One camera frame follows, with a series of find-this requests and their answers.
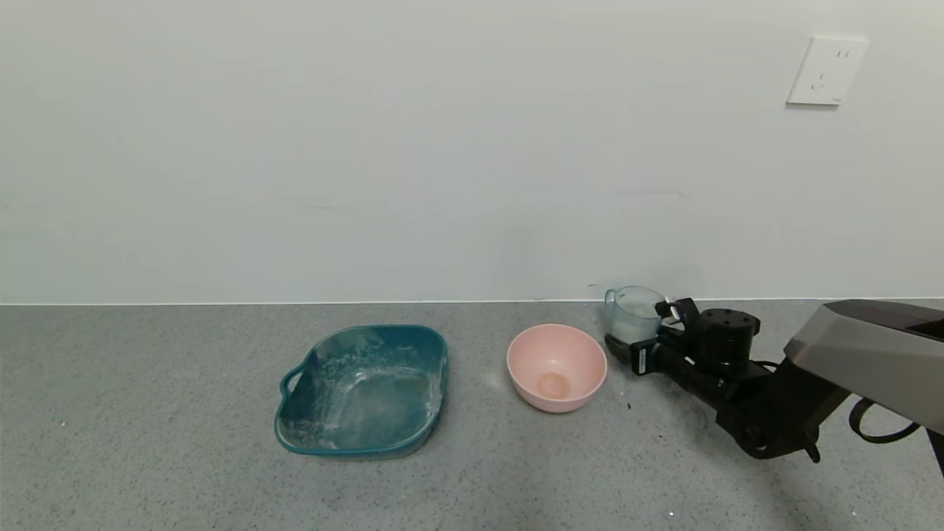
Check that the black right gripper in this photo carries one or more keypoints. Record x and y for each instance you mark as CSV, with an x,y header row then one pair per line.
x,y
640,358

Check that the translucent blue plastic cup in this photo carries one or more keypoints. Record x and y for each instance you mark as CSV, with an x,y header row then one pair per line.
x,y
630,317

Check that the right robot arm black grey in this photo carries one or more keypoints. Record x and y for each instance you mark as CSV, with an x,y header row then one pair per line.
x,y
782,413

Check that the pink bowl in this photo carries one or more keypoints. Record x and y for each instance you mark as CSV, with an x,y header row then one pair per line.
x,y
554,367

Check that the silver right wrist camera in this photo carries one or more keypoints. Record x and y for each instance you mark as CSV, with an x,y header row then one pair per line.
x,y
670,306

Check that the white wall socket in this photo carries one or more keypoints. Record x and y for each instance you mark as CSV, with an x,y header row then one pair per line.
x,y
826,71

